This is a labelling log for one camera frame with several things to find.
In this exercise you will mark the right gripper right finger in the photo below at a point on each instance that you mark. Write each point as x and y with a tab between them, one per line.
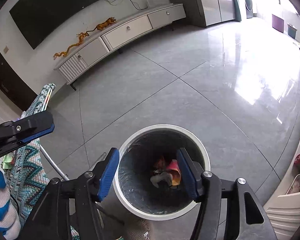
190	175

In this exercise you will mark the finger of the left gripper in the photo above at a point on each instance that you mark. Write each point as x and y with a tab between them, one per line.
34	126

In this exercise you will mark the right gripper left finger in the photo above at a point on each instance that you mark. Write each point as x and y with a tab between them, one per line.
106	170

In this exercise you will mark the red snack bag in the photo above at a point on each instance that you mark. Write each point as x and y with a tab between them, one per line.
172	167

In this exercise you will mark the green paper trash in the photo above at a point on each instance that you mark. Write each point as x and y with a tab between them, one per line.
8	161

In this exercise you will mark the silver wrapper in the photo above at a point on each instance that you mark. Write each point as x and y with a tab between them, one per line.
164	176

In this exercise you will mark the white round trash bin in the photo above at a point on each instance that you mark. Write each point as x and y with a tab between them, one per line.
148	181

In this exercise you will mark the teal zigzag blanket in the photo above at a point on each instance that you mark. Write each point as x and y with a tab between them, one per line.
27	179

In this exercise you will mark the dark brown entrance door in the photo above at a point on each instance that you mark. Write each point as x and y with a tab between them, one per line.
14	87

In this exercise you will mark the golden dragon figurine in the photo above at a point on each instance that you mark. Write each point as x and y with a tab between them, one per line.
81	36

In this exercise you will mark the golden tiger figurine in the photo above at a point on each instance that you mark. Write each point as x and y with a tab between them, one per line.
103	25

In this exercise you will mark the white tv cabinet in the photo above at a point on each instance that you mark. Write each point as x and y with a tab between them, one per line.
103	43

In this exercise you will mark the purple stool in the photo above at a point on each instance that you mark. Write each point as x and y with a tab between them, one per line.
277	23

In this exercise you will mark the teal small bucket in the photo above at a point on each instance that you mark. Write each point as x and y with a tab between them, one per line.
292	30

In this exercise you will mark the wall mounted black television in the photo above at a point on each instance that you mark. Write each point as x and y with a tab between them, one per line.
37	19

